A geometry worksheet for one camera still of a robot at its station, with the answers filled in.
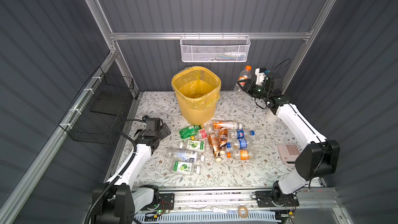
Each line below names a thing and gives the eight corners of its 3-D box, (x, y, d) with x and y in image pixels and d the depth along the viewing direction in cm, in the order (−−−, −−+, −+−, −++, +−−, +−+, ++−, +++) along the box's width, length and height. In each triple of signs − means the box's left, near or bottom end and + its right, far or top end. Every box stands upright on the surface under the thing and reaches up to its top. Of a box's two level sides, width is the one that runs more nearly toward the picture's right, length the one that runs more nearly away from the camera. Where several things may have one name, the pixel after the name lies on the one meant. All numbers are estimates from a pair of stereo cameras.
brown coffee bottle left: (215, 162, 87) (215, 159, 83) (207, 138, 97) (208, 134, 93) (223, 160, 88) (224, 157, 84) (215, 136, 97) (216, 132, 94)
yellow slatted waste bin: (176, 130, 101) (168, 99, 78) (180, 98, 119) (174, 66, 96) (218, 130, 101) (222, 99, 78) (215, 98, 119) (219, 66, 96)
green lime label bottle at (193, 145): (179, 152, 91) (178, 149, 88) (180, 143, 95) (179, 140, 92) (205, 152, 91) (206, 149, 88) (205, 143, 95) (205, 140, 92)
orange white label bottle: (213, 131, 100) (214, 126, 96) (213, 124, 103) (213, 120, 99) (240, 131, 100) (242, 126, 96) (239, 124, 103) (241, 120, 99)
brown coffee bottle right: (219, 153, 89) (220, 151, 86) (217, 130, 99) (218, 127, 96) (230, 153, 89) (231, 151, 86) (227, 130, 99) (228, 127, 96)
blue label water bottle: (226, 149, 92) (228, 146, 88) (226, 142, 95) (227, 138, 91) (250, 149, 92) (252, 146, 88) (248, 142, 95) (250, 138, 91)
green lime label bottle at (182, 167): (170, 175, 83) (169, 172, 80) (172, 163, 87) (171, 161, 84) (200, 174, 83) (200, 172, 80) (200, 163, 87) (200, 160, 84)
